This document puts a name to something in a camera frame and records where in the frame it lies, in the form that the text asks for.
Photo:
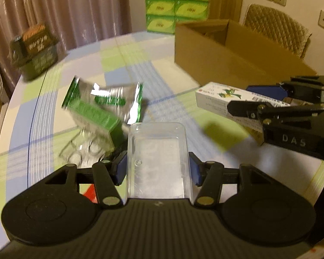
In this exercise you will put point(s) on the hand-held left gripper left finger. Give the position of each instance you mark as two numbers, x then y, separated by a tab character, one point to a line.
121	168

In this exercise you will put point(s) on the stack of green tissue packs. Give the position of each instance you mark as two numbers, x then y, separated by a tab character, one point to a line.
162	5

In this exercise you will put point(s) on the chair with quilted cover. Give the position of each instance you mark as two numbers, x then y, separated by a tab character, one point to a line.
272	21

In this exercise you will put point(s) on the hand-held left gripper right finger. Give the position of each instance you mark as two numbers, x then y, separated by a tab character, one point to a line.
195	170

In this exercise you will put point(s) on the large cardboard box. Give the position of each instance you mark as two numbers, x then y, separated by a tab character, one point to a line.
205	54

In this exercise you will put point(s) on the pink curtain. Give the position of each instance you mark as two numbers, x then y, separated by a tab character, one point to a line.
70	5

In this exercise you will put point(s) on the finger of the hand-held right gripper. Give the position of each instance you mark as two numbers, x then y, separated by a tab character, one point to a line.
248	108
264	91

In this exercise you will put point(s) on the clear blister pack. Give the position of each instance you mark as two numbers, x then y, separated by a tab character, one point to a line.
81	153

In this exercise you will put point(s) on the wooden door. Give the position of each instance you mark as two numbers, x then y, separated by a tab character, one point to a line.
226	0

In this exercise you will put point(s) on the green medicine box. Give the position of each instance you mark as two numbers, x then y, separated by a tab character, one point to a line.
97	113

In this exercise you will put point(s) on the clear plastic tray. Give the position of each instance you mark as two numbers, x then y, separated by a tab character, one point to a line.
156	151

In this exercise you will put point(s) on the white medicine box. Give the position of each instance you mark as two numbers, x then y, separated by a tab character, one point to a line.
213	97

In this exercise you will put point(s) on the silver green foil pouch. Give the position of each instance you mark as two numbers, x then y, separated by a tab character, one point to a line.
110	91

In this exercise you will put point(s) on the dark green carton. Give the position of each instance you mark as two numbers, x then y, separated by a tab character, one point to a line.
37	59

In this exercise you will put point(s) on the checked tablecloth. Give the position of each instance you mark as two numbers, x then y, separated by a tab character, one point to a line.
156	67

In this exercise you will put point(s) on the red packet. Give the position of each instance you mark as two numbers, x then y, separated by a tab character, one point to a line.
89	194

